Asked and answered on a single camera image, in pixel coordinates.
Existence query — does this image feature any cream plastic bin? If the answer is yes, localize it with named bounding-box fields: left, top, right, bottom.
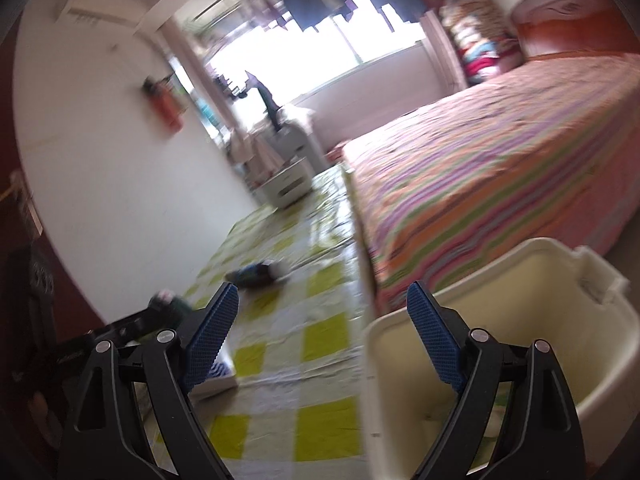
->
left=361, top=237, right=630, bottom=480

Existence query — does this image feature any blue and white packet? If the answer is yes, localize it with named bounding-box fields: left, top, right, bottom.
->
left=225, top=260, right=291, bottom=290

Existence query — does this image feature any white washing machine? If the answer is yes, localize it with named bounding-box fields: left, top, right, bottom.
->
left=270, top=105, right=329, bottom=171

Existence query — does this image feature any dark red door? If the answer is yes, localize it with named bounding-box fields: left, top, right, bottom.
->
left=0, top=10, right=103, bottom=341

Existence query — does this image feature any green checked plastic tablecloth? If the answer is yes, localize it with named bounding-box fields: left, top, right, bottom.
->
left=135, top=162, right=381, bottom=480

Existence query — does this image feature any pink curtain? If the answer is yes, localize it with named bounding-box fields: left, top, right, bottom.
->
left=422, top=10, right=469, bottom=92

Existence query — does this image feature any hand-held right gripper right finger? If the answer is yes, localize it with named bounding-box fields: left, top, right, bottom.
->
left=406, top=281, right=586, bottom=480

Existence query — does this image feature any wooden headboard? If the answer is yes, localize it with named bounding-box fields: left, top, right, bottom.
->
left=510, top=0, right=632, bottom=61

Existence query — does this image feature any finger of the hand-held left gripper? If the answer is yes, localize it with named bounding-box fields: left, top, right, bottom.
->
left=106, top=306, right=173, bottom=345

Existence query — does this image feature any stack of folded quilts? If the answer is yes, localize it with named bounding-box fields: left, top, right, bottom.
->
left=440, top=0, right=523, bottom=87

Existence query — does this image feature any beige hanging cloth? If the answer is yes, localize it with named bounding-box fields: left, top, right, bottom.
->
left=229, top=130, right=281, bottom=177

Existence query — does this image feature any dark hanging cloth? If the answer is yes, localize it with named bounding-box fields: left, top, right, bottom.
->
left=244, top=69, right=284, bottom=133

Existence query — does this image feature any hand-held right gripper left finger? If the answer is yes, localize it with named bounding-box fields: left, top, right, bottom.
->
left=56, top=281, right=241, bottom=480

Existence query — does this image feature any small white drawer box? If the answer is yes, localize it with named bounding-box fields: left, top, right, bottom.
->
left=255, top=155, right=314, bottom=210

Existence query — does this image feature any bed with striped sheet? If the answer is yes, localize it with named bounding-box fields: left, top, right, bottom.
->
left=341, top=52, right=640, bottom=313

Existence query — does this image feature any white box with blue stripes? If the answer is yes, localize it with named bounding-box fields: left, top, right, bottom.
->
left=190, top=351, right=240, bottom=401

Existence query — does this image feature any red hanging bag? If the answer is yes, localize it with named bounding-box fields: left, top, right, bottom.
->
left=142, top=75, right=183, bottom=133

